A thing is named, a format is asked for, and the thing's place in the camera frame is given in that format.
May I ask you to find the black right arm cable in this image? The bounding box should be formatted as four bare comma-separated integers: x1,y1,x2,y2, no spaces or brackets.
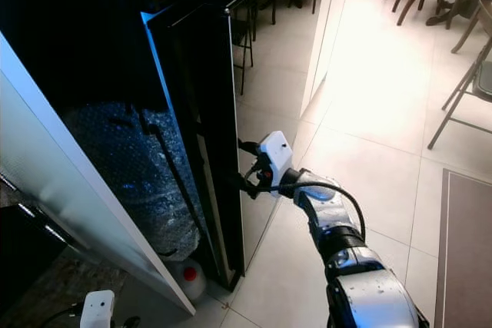
265,180,366,242

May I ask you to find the black fridge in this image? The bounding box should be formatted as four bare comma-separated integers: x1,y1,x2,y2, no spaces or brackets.
0,0,347,317

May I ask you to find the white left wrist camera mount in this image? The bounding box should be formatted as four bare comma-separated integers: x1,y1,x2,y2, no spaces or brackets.
81,290,116,328

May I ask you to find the white bottle red cap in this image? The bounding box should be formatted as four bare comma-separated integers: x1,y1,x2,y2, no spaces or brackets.
175,259,208,302

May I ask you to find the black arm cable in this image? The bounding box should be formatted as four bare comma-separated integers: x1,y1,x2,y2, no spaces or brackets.
265,180,366,242
38,305,84,328

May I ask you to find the black strap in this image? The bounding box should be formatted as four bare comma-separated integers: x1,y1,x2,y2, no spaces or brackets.
123,117,204,256

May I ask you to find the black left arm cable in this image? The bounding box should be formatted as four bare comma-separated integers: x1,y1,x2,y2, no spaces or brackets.
38,305,84,328

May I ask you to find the metal folding chair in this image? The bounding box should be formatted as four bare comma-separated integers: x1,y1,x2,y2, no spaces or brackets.
427,36,492,151

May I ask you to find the clear bubble wrap sheet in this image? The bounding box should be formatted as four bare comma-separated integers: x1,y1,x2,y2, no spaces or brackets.
63,101,204,261

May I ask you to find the grey floor mat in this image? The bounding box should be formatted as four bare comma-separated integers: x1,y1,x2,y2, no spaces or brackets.
434,168,492,328

